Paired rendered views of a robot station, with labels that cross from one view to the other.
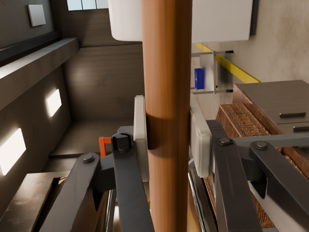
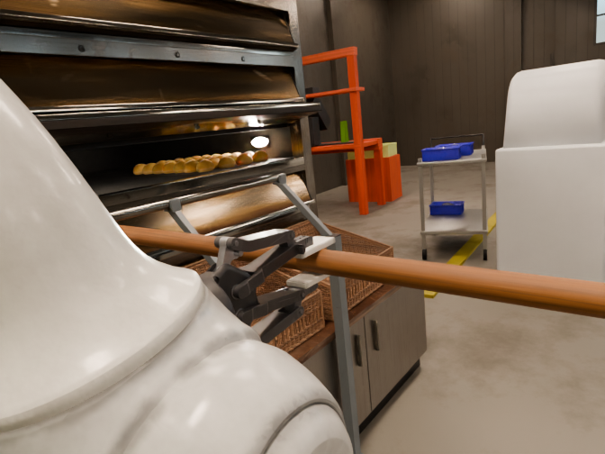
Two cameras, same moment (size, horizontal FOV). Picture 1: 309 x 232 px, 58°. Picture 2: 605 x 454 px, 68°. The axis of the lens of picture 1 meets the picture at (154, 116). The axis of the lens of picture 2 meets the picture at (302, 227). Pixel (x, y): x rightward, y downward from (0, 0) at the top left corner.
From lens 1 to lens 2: 0.37 m
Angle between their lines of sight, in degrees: 17
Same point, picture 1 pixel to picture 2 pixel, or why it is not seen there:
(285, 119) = (369, 326)
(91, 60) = (495, 13)
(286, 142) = (339, 325)
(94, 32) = (548, 13)
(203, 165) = (292, 283)
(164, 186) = not seen: hidden behind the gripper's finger
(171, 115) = (317, 266)
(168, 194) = not seen: hidden behind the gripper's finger
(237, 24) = (522, 268)
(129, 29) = (526, 103)
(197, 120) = (314, 279)
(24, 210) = not seen: outside the picture
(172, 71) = (338, 269)
